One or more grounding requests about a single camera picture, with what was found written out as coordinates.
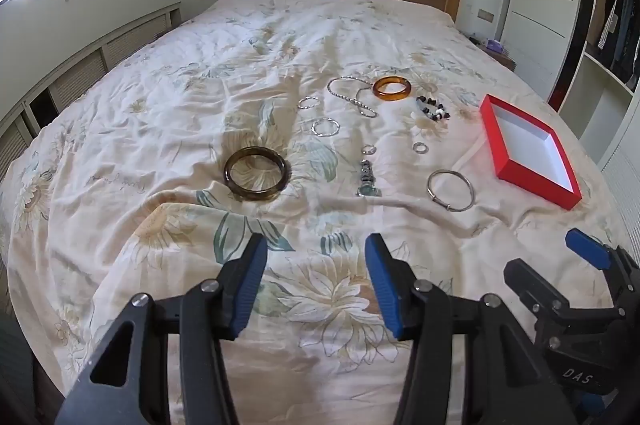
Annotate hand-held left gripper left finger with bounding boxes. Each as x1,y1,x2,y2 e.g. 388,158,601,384
54,232,269,425

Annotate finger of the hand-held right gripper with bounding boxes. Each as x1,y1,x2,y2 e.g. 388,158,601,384
565,228,640,306
502,257,626,342

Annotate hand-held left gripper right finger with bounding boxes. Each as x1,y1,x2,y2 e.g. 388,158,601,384
364,232,571,425

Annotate dark brown bangle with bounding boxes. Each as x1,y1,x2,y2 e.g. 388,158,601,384
223,146,291,202

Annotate plain silver bangle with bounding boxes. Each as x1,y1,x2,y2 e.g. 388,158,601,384
426,168,475,212

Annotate red jewelry box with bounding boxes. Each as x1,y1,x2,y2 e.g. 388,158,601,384
479,94,583,211

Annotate twisted silver bracelet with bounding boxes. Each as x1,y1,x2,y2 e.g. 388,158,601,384
310,116,341,138

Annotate floral bedspread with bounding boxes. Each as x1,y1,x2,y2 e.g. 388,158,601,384
0,0,636,425

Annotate amber bangle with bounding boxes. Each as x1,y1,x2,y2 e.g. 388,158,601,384
371,76,413,102

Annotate wooden nightstand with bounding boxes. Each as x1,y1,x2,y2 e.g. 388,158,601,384
469,34,517,72

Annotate hanging clothes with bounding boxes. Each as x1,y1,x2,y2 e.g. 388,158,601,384
585,0,640,92

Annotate black and white bead bracelet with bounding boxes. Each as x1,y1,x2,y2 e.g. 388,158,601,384
414,94,451,122

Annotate silver bead necklace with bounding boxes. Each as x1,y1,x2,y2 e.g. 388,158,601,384
327,76,379,120

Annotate white louvred wall cabinet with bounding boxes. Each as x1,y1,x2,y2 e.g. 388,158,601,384
0,1,182,178

